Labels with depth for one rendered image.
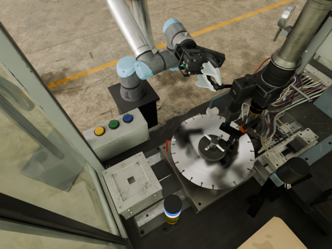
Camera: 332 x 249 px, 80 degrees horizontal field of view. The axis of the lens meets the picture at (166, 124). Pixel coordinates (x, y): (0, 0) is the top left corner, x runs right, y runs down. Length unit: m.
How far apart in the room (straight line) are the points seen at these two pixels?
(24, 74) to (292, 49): 0.60
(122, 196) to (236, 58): 2.39
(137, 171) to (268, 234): 0.58
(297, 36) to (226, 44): 2.48
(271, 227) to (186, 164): 0.45
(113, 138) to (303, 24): 0.75
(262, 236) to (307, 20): 0.77
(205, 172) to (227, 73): 1.93
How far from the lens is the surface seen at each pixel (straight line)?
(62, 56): 3.08
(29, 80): 0.50
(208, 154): 0.78
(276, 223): 1.01
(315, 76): 1.57
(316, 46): 0.62
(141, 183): 0.80
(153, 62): 0.81
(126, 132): 0.91
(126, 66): 1.09
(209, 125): 0.87
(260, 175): 1.00
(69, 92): 2.53
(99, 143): 0.91
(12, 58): 0.47
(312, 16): 0.56
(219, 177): 0.77
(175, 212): 0.51
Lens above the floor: 1.66
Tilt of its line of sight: 56 degrees down
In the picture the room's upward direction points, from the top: 1 degrees counter-clockwise
